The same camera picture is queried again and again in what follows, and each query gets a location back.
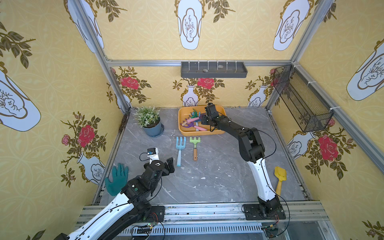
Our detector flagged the yellow storage tray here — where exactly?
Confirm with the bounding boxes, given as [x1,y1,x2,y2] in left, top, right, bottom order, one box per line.
[178,106,225,137]

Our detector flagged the light green hand rake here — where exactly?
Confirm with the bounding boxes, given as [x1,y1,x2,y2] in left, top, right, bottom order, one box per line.
[190,137,201,162]

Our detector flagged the light blue hand fork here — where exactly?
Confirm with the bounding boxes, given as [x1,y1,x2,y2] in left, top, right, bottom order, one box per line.
[176,137,187,167]

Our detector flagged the dark green hand rake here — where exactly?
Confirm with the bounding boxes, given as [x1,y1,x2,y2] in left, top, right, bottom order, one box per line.
[187,109,201,121]

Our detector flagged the purple fork pink handle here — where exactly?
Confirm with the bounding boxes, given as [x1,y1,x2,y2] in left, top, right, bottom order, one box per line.
[181,116,202,126]

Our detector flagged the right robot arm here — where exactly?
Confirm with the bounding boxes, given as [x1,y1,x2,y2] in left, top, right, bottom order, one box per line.
[202,103,282,219]

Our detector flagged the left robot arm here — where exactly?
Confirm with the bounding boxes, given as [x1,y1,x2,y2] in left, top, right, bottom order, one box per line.
[55,158,175,240]

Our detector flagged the green rubber glove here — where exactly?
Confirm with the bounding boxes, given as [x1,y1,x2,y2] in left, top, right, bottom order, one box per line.
[105,163,129,197]

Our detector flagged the potted green plant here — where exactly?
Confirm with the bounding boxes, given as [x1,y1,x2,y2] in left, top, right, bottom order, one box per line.
[134,106,164,138]

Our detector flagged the yellow toy shovel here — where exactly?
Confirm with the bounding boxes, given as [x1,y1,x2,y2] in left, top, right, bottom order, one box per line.
[274,166,287,196]

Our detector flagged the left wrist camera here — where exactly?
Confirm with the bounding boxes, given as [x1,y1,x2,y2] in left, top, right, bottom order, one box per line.
[147,148,159,164]

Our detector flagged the purple rake pink handle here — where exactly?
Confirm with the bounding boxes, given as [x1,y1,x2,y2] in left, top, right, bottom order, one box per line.
[183,122,207,131]

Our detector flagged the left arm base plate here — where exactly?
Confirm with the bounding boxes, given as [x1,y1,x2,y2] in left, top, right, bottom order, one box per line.
[142,206,165,223]

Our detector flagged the black wire mesh basket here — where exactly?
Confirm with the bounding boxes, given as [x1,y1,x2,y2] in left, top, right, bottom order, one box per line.
[272,65,334,132]

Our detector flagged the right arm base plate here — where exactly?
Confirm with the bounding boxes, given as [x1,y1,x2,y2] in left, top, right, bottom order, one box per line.
[242,204,287,221]

